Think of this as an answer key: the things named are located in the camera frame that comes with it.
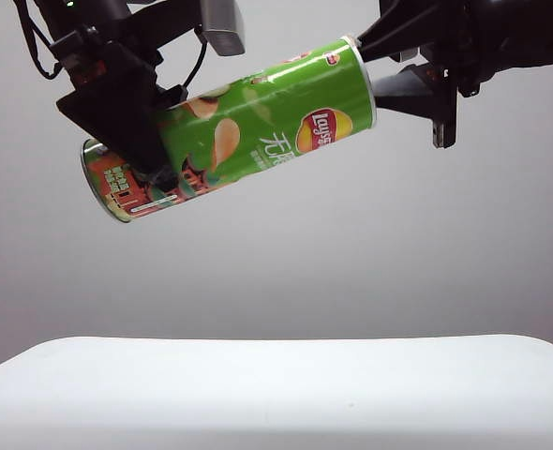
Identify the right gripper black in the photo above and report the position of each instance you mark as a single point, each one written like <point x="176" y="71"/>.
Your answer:
<point x="450" y="79"/>

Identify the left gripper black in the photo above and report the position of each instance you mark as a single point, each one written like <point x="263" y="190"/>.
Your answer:
<point x="85" y="56"/>

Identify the green Lay's chips tube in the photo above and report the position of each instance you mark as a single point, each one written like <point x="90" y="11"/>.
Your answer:
<point x="267" y="136"/>

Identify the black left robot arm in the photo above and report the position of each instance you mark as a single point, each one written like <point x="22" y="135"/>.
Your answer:
<point x="136" y="19"/>

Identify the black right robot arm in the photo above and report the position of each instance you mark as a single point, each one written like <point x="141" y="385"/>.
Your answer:
<point x="520" y="33"/>

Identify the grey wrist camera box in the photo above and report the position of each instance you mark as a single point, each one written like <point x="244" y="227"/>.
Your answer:
<point x="222" y="25"/>

